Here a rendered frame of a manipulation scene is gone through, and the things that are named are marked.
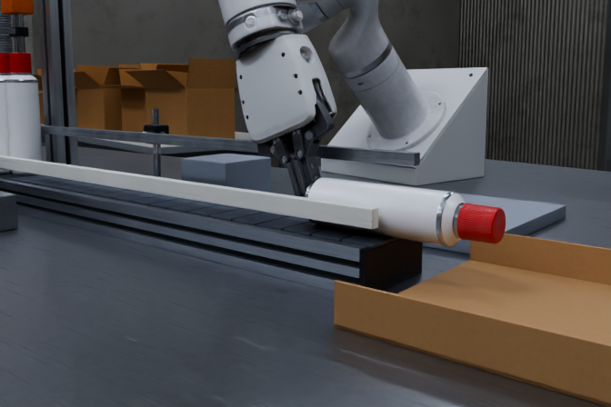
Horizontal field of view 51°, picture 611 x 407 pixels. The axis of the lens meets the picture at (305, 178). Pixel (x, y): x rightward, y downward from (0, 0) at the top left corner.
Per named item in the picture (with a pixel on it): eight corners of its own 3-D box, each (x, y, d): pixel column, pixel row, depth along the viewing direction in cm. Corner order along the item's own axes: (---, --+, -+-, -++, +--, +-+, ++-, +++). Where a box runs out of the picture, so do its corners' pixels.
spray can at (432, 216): (303, 178, 68) (488, 200, 55) (333, 174, 72) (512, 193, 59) (302, 227, 69) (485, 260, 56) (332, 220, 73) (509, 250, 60)
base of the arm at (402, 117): (352, 148, 148) (310, 87, 138) (402, 92, 153) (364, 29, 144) (410, 160, 132) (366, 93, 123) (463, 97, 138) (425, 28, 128)
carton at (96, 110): (60, 131, 369) (56, 64, 364) (133, 127, 399) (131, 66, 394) (93, 135, 337) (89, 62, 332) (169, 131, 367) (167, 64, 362)
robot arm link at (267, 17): (315, 6, 73) (323, 31, 73) (262, 37, 79) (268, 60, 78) (265, -2, 67) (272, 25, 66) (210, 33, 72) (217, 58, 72)
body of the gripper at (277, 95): (321, 22, 72) (348, 117, 71) (258, 56, 79) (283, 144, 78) (276, 15, 66) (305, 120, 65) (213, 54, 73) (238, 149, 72)
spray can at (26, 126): (5, 173, 111) (-3, 53, 108) (36, 171, 115) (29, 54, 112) (17, 177, 107) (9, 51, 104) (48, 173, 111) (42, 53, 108)
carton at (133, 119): (95, 134, 340) (91, 63, 335) (184, 130, 374) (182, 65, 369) (133, 140, 306) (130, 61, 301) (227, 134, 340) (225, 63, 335)
